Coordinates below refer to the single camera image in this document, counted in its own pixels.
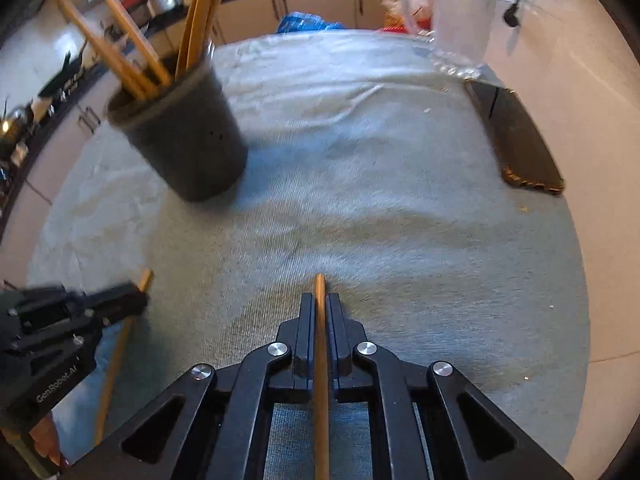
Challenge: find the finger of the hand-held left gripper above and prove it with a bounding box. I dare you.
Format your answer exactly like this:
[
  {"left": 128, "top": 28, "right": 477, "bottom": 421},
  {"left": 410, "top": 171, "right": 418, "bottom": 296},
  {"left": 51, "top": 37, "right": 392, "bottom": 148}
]
[{"left": 10, "top": 282, "right": 150, "bottom": 356}]

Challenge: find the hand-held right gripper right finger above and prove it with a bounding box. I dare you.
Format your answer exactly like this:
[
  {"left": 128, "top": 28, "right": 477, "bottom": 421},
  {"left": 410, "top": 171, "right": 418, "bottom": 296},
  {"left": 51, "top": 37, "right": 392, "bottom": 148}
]
[{"left": 325, "top": 292, "right": 576, "bottom": 480}]

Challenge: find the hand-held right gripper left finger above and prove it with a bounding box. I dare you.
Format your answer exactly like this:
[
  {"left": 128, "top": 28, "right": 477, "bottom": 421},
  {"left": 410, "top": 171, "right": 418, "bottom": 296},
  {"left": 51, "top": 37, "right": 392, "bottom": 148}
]
[{"left": 60, "top": 292, "right": 317, "bottom": 480}]

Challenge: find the dark grey utensil holder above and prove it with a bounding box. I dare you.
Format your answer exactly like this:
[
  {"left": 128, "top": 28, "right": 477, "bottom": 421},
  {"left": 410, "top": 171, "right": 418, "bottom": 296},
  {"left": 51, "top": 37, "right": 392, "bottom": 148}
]
[{"left": 106, "top": 52, "right": 249, "bottom": 203}]

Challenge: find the person's left hand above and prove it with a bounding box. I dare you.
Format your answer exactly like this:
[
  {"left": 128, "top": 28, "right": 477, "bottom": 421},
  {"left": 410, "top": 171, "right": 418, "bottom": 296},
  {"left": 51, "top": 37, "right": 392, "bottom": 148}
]
[{"left": 30, "top": 412, "right": 66, "bottom": 466}]

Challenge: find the teal table cloth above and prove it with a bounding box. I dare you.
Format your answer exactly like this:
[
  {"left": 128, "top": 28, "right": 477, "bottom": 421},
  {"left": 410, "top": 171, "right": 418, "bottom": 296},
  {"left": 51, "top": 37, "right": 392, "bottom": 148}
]
[{"left": 27, "top": 27, "right": 591, "bottom": 480}]

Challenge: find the steel pot with lid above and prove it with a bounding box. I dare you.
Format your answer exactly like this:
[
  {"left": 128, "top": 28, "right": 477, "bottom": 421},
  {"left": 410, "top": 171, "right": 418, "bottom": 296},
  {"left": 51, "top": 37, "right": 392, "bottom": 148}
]
[{"left": 0, "top": 97, "right": 33, "bottom": 146}]

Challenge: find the black wok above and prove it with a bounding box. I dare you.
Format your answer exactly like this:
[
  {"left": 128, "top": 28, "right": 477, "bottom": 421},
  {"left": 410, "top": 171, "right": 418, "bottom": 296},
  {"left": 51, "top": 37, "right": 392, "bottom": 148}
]
[{"left": 37, "top": 50, "right": 86, "bottom": 98}]

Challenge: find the black smartphone in brown case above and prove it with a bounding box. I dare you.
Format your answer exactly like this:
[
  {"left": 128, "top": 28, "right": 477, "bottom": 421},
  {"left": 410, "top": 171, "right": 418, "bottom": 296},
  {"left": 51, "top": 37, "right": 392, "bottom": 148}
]
[{"left": 464, "top": 80, "right": 566, "bottom": 196}]

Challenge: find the blue plastic bag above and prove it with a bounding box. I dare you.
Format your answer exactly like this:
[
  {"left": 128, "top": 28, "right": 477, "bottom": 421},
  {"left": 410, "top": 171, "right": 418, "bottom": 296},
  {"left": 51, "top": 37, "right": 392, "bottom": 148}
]
[{"left": 276, "top": 11, "right": 346, "bottom": 33}]

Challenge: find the orange plastic bag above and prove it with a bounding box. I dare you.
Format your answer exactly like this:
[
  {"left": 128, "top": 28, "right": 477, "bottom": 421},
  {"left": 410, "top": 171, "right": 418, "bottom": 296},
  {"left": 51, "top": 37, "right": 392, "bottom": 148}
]
[{"left": 382, "top": 0, "right": 433, "bottom": 36}]

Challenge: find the clear glass pitcher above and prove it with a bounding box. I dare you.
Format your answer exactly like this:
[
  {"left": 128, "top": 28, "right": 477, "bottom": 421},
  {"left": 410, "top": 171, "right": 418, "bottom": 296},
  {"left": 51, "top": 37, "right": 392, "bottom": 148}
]
[{"left": 400, "top": 0, "right": 506, "bottom": 81}]

